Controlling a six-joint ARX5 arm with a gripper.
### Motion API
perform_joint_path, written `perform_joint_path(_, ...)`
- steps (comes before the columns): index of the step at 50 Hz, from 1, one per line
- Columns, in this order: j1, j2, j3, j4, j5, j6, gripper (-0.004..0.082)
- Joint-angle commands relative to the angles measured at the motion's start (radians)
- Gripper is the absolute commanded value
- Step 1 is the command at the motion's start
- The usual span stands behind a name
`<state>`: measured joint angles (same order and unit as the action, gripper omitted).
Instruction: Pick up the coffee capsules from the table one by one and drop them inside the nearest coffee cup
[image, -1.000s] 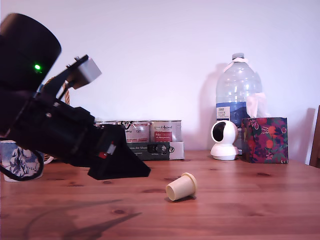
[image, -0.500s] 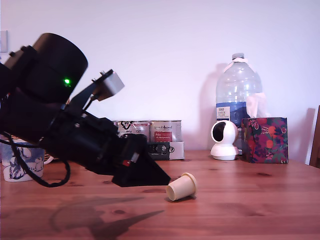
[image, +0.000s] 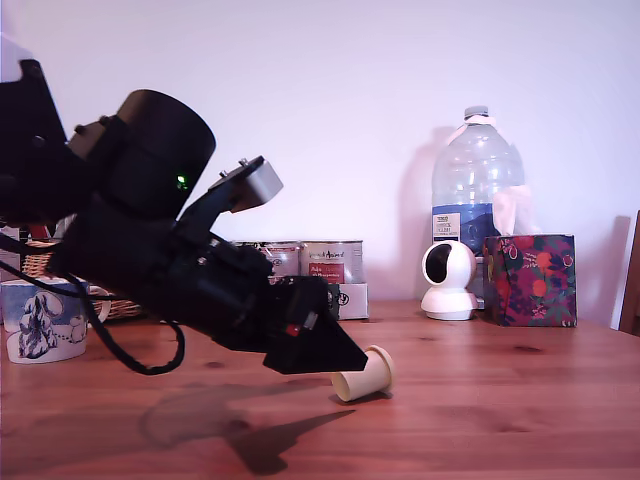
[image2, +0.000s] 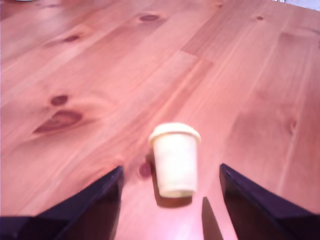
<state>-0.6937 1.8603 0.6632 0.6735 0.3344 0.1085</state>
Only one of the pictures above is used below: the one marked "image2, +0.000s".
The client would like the cream coffee capsule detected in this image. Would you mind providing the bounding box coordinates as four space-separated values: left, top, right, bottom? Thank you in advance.
148 122 202 199

